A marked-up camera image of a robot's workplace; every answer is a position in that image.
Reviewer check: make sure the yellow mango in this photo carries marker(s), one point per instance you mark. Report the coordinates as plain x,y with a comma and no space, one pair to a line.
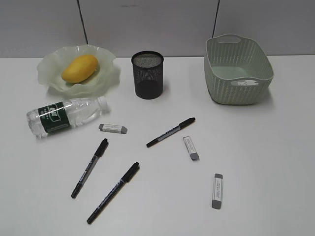
80,69

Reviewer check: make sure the grey white eraser left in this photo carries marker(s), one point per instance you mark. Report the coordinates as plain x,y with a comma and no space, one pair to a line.
112,128

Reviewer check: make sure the grey white eraser right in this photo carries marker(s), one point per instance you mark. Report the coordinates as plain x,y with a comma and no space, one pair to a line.
217,191

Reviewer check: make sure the pale green wavy glass plate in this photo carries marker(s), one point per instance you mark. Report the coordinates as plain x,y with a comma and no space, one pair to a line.
50,68

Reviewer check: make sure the black marker pen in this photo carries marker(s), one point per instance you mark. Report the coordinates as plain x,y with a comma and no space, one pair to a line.
124,179
177,128
97,155

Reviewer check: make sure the grey white eraser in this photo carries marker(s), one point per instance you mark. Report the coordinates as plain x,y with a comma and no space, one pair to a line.
217,191
112,128
190,148

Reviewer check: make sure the pale green woven plastic basket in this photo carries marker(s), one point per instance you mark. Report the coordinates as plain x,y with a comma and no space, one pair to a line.
230,58

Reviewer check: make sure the black mesh pen holder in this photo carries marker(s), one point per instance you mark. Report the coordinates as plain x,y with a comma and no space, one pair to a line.
148,74

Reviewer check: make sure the white waste paper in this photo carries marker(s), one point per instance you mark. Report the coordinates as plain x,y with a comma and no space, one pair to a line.
246,83

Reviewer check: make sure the grey white eraser middle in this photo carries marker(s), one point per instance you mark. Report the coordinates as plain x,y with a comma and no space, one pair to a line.
190,148

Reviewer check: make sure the clear water bottle green label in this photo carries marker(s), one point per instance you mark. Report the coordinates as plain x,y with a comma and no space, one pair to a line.
72,113

